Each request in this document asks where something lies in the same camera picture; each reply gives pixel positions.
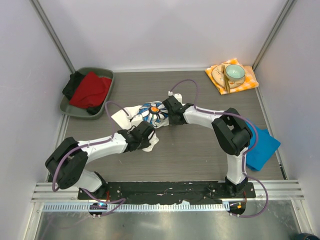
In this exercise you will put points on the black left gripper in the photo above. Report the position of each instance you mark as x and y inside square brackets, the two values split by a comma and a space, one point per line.
[145, 144]

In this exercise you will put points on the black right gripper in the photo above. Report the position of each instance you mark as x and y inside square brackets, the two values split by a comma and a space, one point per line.
[173, 122]

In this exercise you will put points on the blue t-shirt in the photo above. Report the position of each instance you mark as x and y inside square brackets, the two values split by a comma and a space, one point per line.
[263, 151]

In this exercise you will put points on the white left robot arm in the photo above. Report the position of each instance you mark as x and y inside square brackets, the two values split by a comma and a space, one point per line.
[67, 163]

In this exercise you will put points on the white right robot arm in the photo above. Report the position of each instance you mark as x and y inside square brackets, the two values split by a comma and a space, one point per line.
[232, 133]

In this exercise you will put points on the beige decorated plate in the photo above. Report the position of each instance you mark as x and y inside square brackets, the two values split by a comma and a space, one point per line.
[218, 77]

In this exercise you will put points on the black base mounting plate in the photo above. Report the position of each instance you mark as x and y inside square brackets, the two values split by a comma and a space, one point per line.
[175, 192]

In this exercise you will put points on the gold cutlery piece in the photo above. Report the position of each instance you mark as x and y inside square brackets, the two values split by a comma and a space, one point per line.
[225, 78]

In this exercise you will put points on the red t-shirt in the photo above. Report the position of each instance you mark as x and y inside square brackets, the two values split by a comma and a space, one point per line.
[91, 91]

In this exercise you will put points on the light green bowl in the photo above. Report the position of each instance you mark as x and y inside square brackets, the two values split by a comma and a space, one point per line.
[235, 72]

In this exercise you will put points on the orange checkered cloth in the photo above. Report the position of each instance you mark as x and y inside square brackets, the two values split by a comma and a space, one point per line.
[250, 78]

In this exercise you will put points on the white slotted cable duct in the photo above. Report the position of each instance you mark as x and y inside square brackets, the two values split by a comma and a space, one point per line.
[126, 208]

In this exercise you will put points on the aluminium frame rail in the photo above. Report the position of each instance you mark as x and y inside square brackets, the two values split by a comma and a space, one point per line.
[276, 189]

